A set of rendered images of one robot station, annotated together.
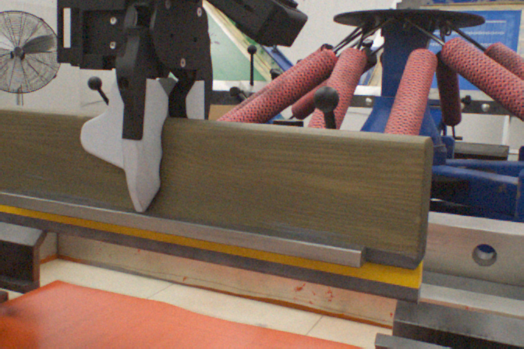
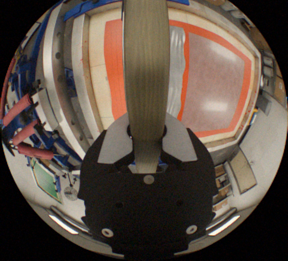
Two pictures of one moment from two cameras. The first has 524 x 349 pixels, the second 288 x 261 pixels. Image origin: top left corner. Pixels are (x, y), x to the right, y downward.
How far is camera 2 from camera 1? 0.38 m
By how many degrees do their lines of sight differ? 71
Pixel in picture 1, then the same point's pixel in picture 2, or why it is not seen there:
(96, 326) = not seen: hidden behind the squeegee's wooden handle
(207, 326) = (116, 91)
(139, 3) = (210, 215)
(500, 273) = (62, 31)
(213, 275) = (94, 107)
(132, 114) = (196, 139)
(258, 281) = (90, 91)
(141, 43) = (213, 181)
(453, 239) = (55, 43)
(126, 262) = not seen: hidden behind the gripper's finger
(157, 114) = (175, 139)
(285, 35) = not seen: outside the picture
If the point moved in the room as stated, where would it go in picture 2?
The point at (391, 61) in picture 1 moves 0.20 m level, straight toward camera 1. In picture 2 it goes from (10, 132) to (7, 129)
